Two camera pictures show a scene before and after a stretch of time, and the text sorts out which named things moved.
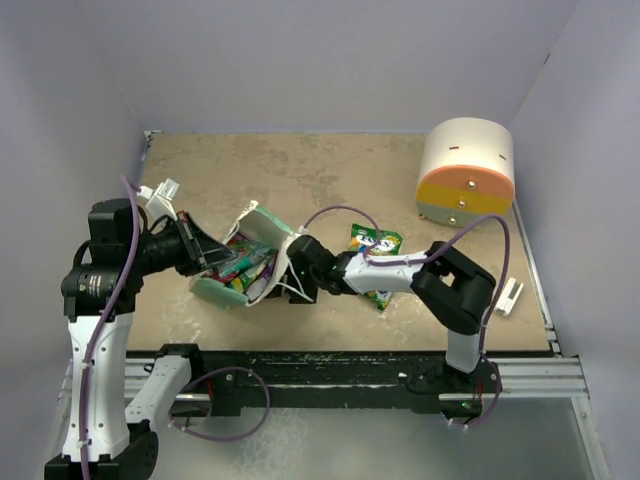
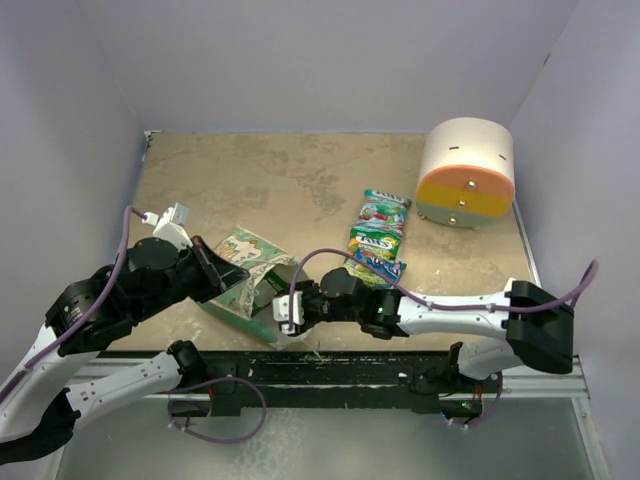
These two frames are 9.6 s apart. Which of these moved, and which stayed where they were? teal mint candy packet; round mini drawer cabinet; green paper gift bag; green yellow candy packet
Moved: teal mint candy packet; green paper gift bag
Stayed: round mini drawer cabinet; green yellow candy packet
